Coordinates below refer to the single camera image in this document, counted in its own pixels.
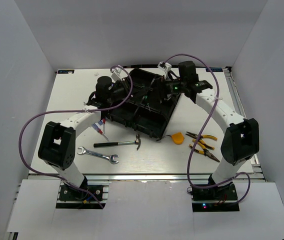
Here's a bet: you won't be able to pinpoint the silver open-end wrench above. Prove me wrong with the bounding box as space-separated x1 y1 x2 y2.
77 146 119 165

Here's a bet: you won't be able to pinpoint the blue red screwdriver lower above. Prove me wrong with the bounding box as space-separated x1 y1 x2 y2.
91 123 110 142

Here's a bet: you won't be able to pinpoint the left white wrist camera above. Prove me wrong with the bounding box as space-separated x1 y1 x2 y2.
110 66 122 82

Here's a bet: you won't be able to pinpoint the right aluminium rail frame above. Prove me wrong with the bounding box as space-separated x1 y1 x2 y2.
223 66 265 180

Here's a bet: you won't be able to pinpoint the blue red screwdriver middle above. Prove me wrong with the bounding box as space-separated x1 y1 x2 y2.
102 118 106 134

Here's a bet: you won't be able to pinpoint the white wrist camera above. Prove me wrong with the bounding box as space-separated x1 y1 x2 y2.
110 66 122 82
157 61 172 73

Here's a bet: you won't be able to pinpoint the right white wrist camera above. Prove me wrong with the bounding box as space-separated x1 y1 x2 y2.
157 61 172 73

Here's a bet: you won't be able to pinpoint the blue red screwdriver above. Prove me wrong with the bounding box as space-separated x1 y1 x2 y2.
91 123 110 142
102 118 106 134

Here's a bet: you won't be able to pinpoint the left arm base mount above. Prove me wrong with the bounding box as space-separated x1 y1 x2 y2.
55 183 109 210

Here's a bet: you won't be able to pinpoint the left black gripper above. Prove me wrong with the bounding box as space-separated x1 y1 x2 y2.
106 77 146 104

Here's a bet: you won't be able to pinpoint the black compartment tray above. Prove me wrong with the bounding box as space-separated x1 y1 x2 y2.
101 68 181 139

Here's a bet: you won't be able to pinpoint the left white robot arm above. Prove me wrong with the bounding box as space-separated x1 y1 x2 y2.
38 76 133 200

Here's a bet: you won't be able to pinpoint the orange tape measure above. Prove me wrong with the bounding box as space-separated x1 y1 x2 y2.
156 132 185 146

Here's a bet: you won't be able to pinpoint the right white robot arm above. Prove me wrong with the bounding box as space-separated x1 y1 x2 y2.
157 61 260 200

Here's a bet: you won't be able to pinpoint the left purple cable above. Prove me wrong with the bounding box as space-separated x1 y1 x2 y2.
18 65 134 210

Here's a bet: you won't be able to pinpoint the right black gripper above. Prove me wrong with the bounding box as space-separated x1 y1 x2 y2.
144 75 186 104

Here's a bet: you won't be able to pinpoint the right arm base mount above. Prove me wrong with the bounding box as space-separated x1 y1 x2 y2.
186 183 240 213

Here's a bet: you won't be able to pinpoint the black handled claw hammer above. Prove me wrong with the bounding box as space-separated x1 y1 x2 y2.
93 134 141 151

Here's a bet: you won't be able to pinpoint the black green precision screwdriver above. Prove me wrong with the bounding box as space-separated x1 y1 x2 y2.
142 87 151 112

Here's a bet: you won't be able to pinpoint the front aluminium rail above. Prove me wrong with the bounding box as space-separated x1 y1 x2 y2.
28 173 210 181

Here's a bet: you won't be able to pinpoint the yellow black pliers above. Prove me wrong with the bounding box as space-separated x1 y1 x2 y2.
186 131 218 150
194 142 220 163

